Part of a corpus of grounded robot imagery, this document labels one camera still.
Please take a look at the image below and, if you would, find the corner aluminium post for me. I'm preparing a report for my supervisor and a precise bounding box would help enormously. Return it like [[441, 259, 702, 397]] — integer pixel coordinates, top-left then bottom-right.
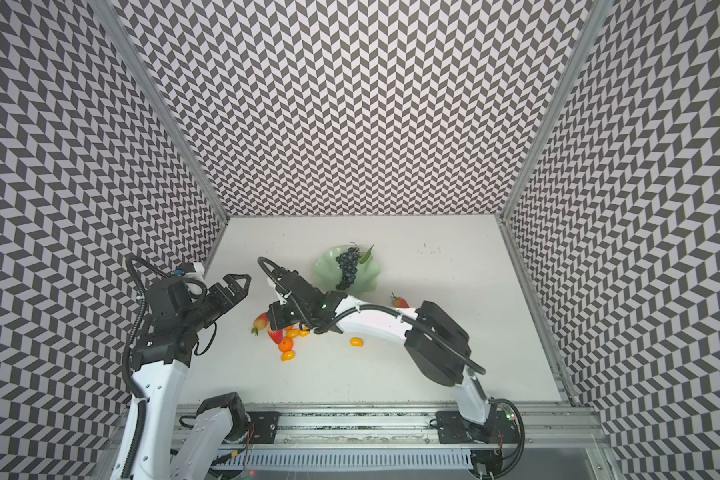
[[88, 0, 229, 224], [499, 0, 614, 224]]

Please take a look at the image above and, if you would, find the left corner aluminium post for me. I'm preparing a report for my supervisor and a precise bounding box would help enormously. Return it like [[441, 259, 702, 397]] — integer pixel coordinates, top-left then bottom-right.
[[88, 0, 229, 224]]

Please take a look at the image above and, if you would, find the orange left lower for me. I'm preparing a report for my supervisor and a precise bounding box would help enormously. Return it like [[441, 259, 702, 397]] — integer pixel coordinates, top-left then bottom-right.
[[278, 337, 293, 353]]

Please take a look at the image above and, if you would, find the right corner aluminium post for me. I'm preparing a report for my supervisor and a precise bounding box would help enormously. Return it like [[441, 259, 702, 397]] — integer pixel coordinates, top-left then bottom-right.
[[499, 0, 614, 224]]

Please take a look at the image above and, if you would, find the dark grape bunch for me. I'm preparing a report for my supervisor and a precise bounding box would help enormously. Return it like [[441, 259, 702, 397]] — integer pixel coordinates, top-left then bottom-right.
[[336, 246, 360, 291]]

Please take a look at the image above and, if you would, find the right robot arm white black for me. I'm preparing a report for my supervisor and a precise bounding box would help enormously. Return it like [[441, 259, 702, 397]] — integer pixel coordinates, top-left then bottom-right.
[[260, 258, 526, 448]]

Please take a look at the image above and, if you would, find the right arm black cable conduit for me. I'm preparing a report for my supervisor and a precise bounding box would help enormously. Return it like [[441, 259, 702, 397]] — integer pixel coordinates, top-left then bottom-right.
[[256, 256, 487, 377]]

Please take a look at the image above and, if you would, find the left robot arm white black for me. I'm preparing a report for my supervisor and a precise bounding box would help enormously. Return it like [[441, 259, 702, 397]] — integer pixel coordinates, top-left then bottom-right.
[[109, 274, 251, 479]]

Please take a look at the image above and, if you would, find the strawberry red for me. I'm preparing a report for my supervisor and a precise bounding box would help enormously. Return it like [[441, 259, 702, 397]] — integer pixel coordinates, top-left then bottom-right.
[[267, 329, 285, 345]]

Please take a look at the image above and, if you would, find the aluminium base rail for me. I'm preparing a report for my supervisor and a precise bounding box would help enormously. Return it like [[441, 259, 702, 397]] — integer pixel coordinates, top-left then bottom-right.
[[104, 403, 613, 480]]

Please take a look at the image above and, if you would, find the green wavy glass bowl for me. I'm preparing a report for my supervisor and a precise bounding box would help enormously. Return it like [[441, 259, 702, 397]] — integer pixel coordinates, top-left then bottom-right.
[[311, 244, 381, 297]]

